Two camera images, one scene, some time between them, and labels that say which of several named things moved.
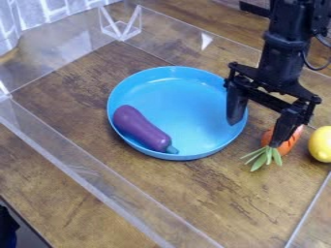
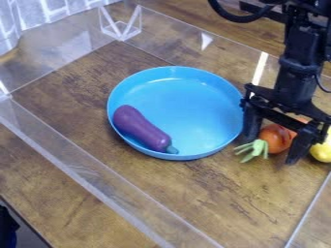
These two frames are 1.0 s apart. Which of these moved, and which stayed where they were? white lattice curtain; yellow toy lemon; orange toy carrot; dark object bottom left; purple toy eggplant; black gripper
Moved: black gripper; orange toy carrot
Stayed: yellow toy lemon; dark object bottom left; purple toy eggplant; white lattice curtain
